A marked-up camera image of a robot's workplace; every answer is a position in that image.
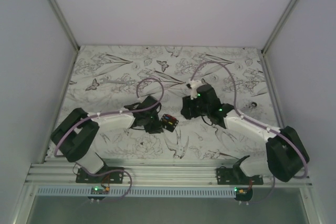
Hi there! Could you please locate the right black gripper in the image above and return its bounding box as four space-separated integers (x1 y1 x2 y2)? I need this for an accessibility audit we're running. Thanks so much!
181 93 210 120

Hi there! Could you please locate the black fuse box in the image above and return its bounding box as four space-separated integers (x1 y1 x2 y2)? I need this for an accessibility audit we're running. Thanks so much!
160 114 179 132

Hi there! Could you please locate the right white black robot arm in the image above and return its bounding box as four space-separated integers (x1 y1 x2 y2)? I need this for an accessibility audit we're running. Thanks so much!
181 81 310 185

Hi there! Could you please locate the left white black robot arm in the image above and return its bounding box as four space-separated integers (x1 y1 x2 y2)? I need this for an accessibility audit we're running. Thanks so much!
50 95 163 183

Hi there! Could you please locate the silver ratchet wrench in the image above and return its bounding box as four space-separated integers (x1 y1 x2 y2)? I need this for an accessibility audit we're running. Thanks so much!
246 101 258 109

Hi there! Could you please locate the floral patterned mat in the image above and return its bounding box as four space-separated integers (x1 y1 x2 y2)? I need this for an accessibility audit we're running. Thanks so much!
59 45 277 159

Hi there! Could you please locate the left controller board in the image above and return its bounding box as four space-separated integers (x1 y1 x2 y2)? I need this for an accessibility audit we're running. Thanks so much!
88 186 109 204

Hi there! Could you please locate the controller board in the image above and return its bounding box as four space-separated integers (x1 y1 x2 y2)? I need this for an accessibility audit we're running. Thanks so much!
234 187 253 206
88 186 109 204

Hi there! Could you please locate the right controller board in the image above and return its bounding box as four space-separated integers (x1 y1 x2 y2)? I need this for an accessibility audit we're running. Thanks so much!
234 187 253 206

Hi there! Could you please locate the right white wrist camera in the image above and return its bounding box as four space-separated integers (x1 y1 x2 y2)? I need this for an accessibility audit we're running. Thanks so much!
186 80 203 100

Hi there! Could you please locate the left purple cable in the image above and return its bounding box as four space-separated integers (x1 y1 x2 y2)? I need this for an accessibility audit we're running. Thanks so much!
53 77 165 204

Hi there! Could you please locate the purple cable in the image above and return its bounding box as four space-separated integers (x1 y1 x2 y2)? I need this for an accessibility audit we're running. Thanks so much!
190 61 309 205
53 77 165 204

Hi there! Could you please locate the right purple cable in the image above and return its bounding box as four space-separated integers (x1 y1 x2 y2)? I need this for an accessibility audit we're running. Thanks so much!
190 61 309 205

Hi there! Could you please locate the aluminium rail base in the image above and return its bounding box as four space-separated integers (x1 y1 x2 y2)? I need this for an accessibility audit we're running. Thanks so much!
25 158 313 188

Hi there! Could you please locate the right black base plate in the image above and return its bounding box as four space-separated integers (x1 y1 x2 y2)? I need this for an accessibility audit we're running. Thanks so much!
216 166 264 185

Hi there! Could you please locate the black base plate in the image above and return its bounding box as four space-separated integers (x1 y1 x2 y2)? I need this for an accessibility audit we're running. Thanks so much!
216 166 264 185
76 166 124 184

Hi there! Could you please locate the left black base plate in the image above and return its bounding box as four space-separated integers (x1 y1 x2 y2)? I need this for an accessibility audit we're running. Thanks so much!
76 166 124 184

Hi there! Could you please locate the white slotted cable duct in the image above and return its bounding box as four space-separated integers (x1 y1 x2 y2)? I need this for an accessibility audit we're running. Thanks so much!
36 186 235 198

